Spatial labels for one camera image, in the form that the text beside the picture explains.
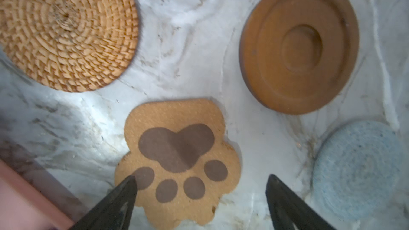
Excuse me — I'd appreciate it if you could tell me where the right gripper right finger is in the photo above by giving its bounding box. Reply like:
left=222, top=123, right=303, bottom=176
left=266, top=174, right=334, bottom=230

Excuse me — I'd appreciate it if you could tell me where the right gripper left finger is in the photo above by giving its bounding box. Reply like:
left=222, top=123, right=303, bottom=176
left=70, top=176, right=137, bottom=230

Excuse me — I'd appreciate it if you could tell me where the light blue woven coaster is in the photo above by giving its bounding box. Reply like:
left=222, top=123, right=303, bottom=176
left=313, top=120, right=403, bottom=221

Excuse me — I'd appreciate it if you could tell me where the cork paw coaster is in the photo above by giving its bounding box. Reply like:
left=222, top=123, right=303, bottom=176
left=115, top=99, right=241, bottom=230

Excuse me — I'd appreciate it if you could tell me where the brown wooden coaster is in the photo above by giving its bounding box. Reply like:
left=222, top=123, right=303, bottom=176
left=239, top=0, right=360, bottom=115

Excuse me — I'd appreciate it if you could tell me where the woven rattan coaster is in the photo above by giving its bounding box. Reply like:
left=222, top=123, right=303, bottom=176
left=1, top=0, right=139, bottom=93

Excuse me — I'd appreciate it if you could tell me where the pink silicone tray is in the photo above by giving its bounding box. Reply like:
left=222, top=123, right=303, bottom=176
left=1, top=161, right=74, bottom=230

